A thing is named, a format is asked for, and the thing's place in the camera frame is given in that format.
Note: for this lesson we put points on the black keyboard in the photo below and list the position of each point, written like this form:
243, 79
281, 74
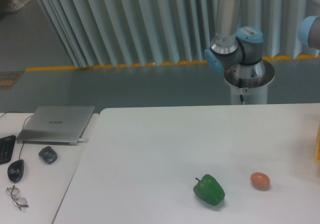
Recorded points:
6, 148

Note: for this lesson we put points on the white folding partition screen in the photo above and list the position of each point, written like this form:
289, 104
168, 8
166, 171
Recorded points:
116, 32

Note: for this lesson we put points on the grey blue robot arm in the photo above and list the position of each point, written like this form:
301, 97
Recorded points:
247, 30

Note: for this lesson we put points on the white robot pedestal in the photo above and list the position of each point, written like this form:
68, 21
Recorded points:
248, 96

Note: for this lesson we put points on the brown egg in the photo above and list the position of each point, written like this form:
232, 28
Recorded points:
260, 181

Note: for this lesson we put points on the black computer mouse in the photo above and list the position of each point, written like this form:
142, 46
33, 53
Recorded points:
15, 171

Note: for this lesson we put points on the wire frame eyeglasses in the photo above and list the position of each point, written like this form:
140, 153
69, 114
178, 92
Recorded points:
19, 202

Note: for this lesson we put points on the dark grey small case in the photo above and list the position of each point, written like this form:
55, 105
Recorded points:
48, 155

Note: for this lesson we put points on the silver laptop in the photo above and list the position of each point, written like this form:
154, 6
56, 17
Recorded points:
58, 125

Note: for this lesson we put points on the green bell pepper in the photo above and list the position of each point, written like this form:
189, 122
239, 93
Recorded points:
209, 190

